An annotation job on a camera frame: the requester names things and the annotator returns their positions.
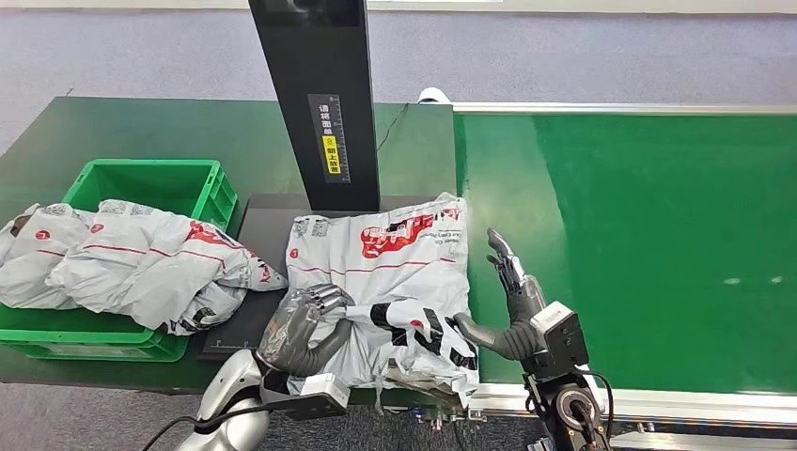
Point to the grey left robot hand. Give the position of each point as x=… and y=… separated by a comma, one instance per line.
x=292, y=330

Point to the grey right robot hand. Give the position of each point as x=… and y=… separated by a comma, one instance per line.
x=520, y=299

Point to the grey plastic mailer package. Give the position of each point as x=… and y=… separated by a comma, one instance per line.
x=398, y=274
x=37, y=261
x=156, y=267

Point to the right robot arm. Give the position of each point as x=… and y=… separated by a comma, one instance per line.
x=576, y=408

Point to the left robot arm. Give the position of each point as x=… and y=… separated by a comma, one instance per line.
x=230, y=386

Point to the green conveyor belt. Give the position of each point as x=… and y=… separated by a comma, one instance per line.
x=654, y=249

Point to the green plastic delivery crate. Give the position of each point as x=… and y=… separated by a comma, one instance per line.
x=156, y=183

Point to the black inbound scanner machine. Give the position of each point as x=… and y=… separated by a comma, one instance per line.
x=317, y=62

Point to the black yellow label sticker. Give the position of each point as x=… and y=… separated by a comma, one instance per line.
x=330, y=140

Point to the white round roller end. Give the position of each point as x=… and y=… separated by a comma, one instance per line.
x=434, y=95

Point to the dark green table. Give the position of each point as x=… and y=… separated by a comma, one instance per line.
x=156, y=127

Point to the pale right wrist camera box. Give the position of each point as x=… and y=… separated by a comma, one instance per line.
x=560, y=336

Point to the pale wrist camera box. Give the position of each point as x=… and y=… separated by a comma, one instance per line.
x=560, y=336
x=324, y=392

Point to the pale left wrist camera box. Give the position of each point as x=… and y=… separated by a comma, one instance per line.
x=324, y=392

